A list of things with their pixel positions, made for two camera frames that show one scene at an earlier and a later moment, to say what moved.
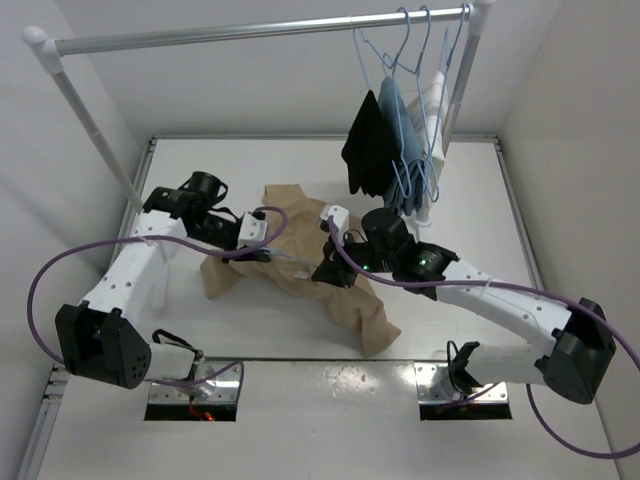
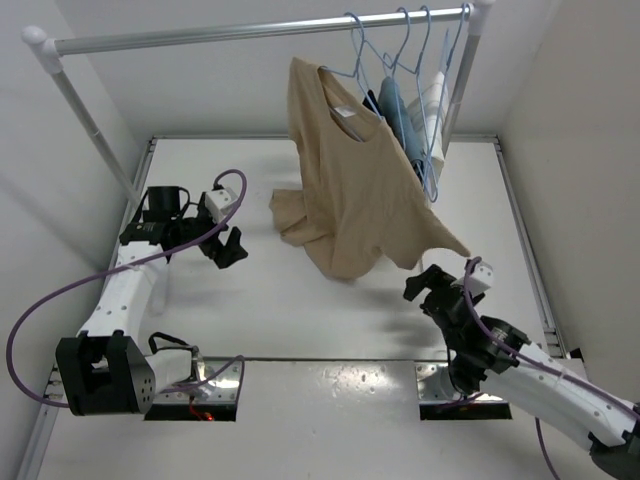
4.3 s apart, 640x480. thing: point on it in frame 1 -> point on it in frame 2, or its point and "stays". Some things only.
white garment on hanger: (429, 114) stays
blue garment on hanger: (406, 174) stays
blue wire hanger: (281, 253) -> (358, 73)
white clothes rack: (53, 48) stays
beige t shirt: (295, 230) -> (359, 207)
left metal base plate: (223, 388) stays
